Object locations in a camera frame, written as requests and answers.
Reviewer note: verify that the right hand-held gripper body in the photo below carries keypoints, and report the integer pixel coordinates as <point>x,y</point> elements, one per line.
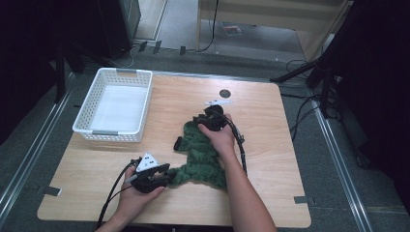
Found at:
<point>215,119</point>

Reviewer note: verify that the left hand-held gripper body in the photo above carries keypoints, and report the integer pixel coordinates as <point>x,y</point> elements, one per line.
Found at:
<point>148,162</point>

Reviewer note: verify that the green plush garment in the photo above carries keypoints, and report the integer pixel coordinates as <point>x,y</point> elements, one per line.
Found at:
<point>201,158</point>

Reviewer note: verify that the person's right hand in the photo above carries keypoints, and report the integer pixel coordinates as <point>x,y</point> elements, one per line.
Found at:
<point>222,138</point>

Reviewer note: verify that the person's left hand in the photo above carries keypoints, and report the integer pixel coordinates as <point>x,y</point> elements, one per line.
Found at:
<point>133,201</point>

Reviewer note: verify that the black round table grommet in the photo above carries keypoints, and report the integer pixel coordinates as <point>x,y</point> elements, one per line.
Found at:
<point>225,93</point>

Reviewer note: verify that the white perforated plastic basket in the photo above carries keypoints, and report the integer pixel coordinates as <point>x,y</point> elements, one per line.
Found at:
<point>117,108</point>

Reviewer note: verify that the black tape piece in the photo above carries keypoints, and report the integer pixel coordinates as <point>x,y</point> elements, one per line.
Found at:
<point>157,47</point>
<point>182,50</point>
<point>142,46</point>

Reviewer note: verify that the red booklet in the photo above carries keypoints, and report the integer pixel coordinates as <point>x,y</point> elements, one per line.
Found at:
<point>231,29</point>

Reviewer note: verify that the grey tape strip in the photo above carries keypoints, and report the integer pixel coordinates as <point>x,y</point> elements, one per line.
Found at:
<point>52,191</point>
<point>303,200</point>

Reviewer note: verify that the black tripod stand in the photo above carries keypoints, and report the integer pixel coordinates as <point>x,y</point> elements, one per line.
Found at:
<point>324,83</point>

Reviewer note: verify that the black cabinet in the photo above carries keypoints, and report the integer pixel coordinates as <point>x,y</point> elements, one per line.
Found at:
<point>119,25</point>

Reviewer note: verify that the black upright stand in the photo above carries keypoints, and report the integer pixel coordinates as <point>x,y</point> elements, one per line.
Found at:
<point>60,74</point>

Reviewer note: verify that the metal floor rail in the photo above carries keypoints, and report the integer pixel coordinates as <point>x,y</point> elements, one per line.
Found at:
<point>341,161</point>
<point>35,148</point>

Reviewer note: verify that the light wooden shelf frame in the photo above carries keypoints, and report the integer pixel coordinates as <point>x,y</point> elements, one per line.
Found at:
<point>274,16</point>

